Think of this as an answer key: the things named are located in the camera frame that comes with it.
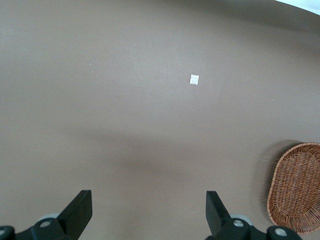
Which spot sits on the brown wicker oval basket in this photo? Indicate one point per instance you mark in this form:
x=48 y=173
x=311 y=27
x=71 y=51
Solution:
x=295 y=187

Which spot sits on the brown table cover cloth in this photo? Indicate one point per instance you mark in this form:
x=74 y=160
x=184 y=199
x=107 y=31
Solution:
x=125 y=100

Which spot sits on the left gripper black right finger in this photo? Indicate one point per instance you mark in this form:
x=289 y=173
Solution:
x=217 y=217

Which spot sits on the small white paper sticker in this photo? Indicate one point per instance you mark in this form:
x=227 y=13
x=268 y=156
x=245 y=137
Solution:
x=194 y=79

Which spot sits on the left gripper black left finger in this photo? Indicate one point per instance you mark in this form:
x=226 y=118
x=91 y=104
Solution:
x=75 y=215

